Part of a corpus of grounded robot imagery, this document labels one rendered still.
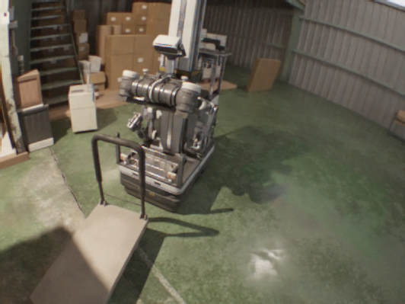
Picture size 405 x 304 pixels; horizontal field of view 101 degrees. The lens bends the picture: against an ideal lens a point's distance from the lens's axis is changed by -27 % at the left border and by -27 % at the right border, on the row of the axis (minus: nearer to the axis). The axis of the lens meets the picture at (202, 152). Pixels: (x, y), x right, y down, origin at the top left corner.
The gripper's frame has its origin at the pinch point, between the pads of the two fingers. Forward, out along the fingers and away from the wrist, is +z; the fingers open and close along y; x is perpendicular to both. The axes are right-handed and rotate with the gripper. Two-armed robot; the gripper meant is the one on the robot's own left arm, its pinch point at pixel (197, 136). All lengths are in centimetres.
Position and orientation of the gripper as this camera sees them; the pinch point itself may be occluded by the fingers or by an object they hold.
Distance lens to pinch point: 162.4
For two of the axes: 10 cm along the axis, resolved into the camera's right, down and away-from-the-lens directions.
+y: -2.7, 8.7, -4.2
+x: -9.6, -1.9, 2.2
